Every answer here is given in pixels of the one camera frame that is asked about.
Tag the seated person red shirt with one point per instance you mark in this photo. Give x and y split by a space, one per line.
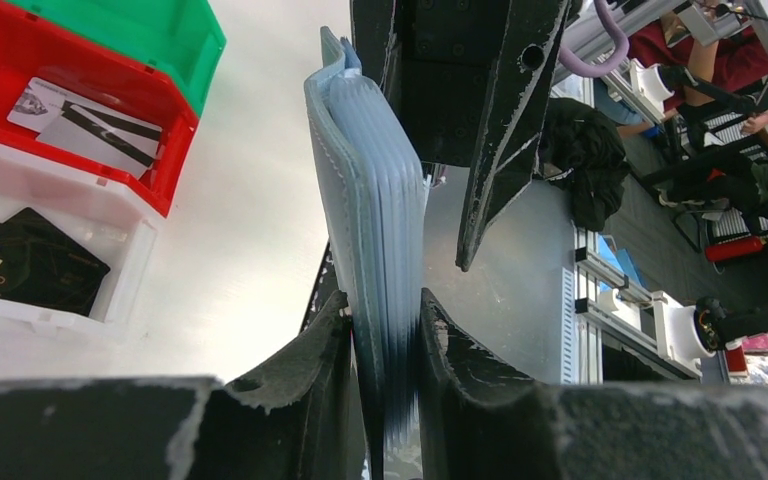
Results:
728 64

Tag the black card in white bin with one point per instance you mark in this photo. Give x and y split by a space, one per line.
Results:
40 265

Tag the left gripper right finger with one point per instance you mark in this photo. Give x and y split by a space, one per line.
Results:
480 418

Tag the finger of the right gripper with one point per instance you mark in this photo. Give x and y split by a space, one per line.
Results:
432 60
515 102

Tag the white bin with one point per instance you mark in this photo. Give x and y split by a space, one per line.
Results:
105 217

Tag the blue card holder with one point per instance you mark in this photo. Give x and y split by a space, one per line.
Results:
374 193

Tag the white card with stripe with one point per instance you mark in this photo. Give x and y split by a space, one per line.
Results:
104 138

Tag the green bin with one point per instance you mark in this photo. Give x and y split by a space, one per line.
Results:
181 38

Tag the white cards in red bin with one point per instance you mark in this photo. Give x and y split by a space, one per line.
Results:
39 104

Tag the black cloth pile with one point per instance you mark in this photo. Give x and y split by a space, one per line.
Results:
591 161

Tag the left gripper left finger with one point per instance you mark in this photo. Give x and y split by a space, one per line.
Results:
285 419

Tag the red bin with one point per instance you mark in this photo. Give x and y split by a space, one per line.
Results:
31 46

